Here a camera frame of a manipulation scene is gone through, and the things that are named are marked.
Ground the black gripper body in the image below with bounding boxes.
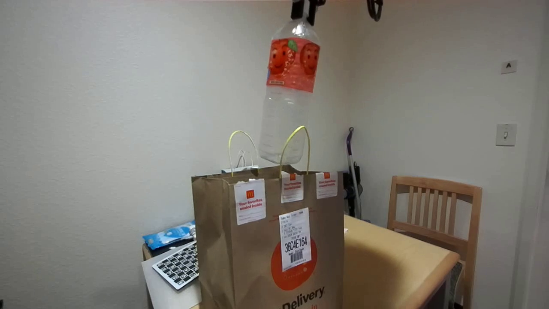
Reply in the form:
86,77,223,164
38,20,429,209
290,0,326,24

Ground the white wall light switch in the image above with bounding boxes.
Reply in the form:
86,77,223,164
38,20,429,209
496,123,516,145

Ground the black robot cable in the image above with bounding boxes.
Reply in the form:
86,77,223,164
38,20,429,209
365,0,384,24

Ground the wooden chair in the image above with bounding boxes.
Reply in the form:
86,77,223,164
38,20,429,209
388,175,482,309

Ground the black folded hand cart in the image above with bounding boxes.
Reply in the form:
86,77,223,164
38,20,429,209
347,127,362,218

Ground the white laptop with keyboard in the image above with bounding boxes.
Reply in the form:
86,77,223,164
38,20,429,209
142,242,201,309

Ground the blue tissue pack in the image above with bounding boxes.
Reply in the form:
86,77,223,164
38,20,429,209
142,221,196,250

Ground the clear bottle with red label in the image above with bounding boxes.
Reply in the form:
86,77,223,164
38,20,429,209
259,18,321,164

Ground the brown McDelivery paper bag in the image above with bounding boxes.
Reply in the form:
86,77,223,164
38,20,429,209
190,123,347,309

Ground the small white wall thermostat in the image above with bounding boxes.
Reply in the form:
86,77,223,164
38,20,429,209
501,60,518,73

